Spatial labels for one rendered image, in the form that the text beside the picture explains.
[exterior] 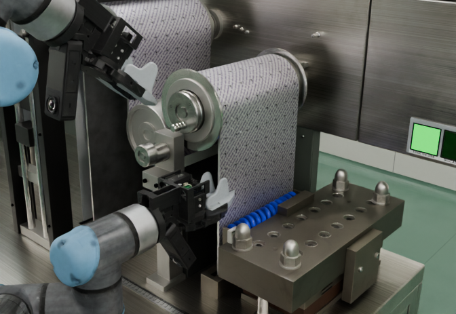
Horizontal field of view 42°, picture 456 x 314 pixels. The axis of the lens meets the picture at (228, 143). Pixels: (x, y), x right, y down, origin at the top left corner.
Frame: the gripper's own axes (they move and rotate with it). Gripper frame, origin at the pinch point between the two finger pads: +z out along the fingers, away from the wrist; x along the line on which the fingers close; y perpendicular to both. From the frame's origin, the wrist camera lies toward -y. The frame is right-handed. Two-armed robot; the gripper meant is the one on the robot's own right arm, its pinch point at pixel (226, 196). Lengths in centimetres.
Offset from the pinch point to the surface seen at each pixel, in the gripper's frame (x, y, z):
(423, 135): -23.4, 10.1, 28.9
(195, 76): 4.6, 22.3, -3.5
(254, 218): -2.7, -5.6, 5.0
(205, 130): 2.0, 13.3, -3.9
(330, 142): 132, -95, 263
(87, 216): 41.3, -17.8, -2.1
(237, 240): -7.1, -4.1, -5.5
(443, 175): 52, -96, 263
